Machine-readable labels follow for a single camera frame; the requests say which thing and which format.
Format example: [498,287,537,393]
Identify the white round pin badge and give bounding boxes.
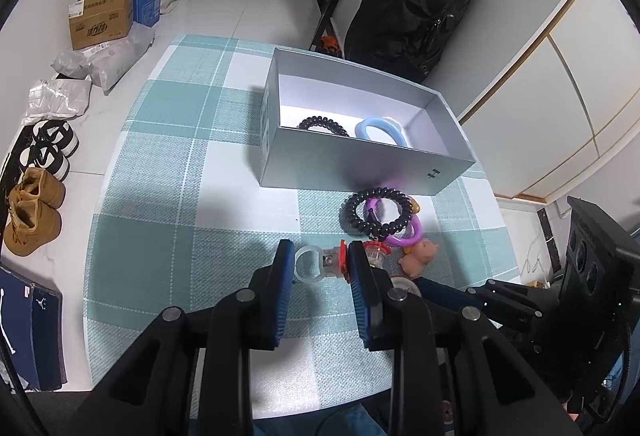
[390,276,422,297]

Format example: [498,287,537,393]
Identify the clear ring with red charm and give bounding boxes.
[293,239,350,284]

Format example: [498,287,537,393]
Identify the black bead bracelet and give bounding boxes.
[338,186,414,238]

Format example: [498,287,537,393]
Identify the pink pig figurine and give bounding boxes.
[398,239,438,279]

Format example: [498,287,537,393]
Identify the teal plaid tablecloth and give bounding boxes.
[83,33,522,422]

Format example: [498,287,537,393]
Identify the grey cardboard box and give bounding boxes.
[259,48,475,196]

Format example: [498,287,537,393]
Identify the navy Jordan shoe box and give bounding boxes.
[1,267,67,392]

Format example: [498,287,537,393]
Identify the tan suede boots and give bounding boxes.
[3,167,66,257]

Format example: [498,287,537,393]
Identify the black backpack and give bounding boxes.
[344,0,471,83]

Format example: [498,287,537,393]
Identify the black and white slippers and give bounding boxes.
[8,118,79,182]

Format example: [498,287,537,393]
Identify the grey plastic mailer bag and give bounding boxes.
[51,22,155,95]

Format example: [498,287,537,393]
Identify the clear plastic package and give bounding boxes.
[23,78,92,124]

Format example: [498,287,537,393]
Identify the brown cardboard box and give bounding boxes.
[67,0,134,50]

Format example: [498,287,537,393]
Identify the purple ring bracelet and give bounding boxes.
[362,195,423,249]

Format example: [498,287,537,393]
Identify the light blue ring bracelet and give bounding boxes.
[354,116,414,149]

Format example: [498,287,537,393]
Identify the black spiral hair tie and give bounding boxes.
[297,114,350,138]

